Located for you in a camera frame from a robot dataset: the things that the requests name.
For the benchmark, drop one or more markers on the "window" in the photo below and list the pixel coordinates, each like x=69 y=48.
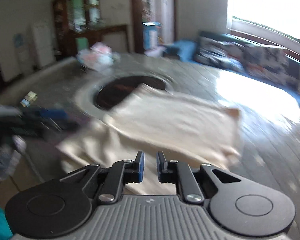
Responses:
x=265 y=5

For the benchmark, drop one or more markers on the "dark wooden cabinet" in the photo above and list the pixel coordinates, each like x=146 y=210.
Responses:
x=110 y=37

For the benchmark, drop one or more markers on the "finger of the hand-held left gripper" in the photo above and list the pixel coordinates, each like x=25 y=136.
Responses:
x=52 y=114
x=62 y=126

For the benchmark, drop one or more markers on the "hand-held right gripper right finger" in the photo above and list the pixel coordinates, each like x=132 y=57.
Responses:
x=161 y=167

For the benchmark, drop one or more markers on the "cream garment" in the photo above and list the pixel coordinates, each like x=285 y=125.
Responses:
x=165 y=120

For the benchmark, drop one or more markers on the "blue and white small cabinet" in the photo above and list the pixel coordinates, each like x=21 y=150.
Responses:
x=150 y=36

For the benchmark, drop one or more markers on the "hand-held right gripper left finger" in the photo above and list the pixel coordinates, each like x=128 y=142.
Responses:
x=140 y=167

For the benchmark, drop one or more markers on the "brown wooden door frame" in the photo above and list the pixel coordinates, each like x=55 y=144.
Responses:
x=136 y=17

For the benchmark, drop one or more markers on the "large butterfly print cushion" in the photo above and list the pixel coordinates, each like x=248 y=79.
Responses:
x=265 y=61

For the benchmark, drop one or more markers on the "teal sofa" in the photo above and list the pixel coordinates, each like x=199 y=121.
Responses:
x=182 y=50

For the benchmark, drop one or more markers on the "round black induction cooktop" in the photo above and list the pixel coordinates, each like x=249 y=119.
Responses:
x=115 y=92

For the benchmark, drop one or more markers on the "white tissue pack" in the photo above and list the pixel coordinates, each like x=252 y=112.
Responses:
x=97 y=57

